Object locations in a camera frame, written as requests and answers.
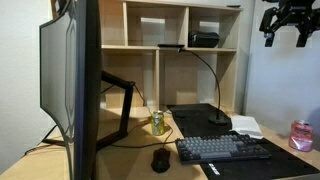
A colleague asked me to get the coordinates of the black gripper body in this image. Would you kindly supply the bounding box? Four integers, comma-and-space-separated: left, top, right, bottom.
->
262, 0, 320, 28

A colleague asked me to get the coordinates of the pink soda can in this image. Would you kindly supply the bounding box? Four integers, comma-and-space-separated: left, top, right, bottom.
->
288, 119, 315, 153

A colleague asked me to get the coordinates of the yellow soda can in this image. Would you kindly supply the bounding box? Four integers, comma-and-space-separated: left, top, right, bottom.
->
151, 110, 166, 137

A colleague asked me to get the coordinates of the black zipper pouch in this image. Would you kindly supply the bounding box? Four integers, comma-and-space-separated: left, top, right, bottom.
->
187, 30, 221, 49

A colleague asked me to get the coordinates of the white folded paper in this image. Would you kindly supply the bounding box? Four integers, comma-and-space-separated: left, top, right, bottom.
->
229, 114, 265, 140

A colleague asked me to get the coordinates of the black gooseneck desk lamp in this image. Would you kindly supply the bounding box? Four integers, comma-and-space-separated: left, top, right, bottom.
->
157, 43, 232, 126

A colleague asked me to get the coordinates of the light wooden cubby shelf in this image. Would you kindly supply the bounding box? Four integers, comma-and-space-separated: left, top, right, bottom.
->
49, 0, 244, 116

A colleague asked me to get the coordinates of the black desk mat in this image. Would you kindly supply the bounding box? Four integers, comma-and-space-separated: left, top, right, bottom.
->
166, 103, 320, 180

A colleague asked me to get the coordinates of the grey black mechanical keyboard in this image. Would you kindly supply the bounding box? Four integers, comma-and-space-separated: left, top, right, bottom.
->
175, 133, 272, 165

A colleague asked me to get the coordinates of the black angular monitor stand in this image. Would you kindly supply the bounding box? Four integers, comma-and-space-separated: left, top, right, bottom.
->
41, 70, 136, 152

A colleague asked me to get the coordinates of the black computer mouse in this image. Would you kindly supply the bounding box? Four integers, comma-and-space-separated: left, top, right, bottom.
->
150, 147, 172, 174

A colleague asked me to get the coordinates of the curved black computer monitor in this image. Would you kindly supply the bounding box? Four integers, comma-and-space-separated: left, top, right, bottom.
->
39, 0, 103, 180

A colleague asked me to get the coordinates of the black monitor cable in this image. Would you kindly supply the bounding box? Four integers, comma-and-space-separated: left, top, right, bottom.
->
99, 83, 148, 108

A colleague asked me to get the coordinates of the black mouse cable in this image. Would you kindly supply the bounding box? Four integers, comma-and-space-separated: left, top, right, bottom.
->
109, 122, 177, 150

